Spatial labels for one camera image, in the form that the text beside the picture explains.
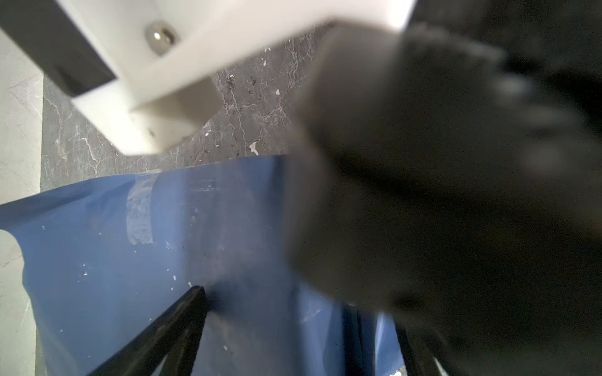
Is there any light blue wrapping paper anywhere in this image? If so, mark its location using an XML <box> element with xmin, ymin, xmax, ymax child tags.
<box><xmin>1</xmin><ymin>156</ymin><xmax>404</xmax><ymax>375</ymax></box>

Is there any clear adhesive tape strip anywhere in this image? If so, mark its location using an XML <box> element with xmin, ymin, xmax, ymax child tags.
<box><xmin>125</xmin><ymin>170</ymin><xmax>161</xmax><ymax>245</ymax></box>

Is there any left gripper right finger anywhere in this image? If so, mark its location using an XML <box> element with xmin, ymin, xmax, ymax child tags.
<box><xmin>395</xmin><ymin>324</ymin><xmax>445</xmax><ymax>376</ymax></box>

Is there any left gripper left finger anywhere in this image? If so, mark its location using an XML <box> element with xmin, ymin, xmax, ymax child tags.
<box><xmin>90</xmin><ymin>286</ymin><xmax>209</xmax><ymax>375</ymax></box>

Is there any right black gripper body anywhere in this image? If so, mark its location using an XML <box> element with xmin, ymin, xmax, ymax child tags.
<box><xmin>283</xmin><ymin>1</ymin><xmax>601</xmax><ymax>375</ymax></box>

